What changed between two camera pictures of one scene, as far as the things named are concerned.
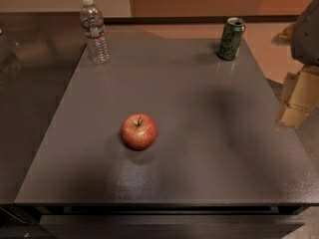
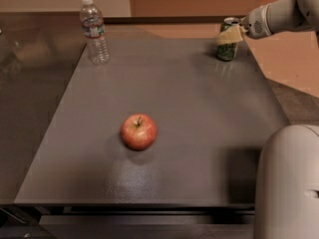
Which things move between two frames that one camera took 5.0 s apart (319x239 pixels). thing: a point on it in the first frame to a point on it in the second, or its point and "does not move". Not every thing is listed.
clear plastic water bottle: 93,26 does not move
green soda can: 230,40 does not move
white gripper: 306,37 to 254,24
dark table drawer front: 169,226 does not move
